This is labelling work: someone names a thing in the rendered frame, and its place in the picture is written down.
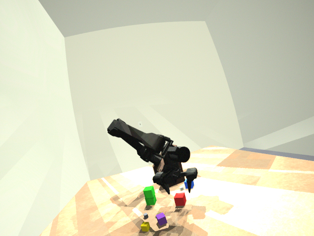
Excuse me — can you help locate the yellow block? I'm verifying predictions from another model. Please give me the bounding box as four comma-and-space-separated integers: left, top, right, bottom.
141, 222, 150, 232

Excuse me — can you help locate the red block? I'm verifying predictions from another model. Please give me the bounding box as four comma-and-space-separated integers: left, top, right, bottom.
174, 193, 186, 206

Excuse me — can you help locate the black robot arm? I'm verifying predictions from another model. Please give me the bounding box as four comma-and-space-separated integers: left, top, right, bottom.
107, 118, 191, 185

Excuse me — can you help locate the purple cube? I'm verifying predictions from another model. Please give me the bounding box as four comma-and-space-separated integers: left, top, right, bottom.
156, 213, 167, 226

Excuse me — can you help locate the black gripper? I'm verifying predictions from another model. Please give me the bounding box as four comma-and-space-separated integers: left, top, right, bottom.
152, 161, 198, 194

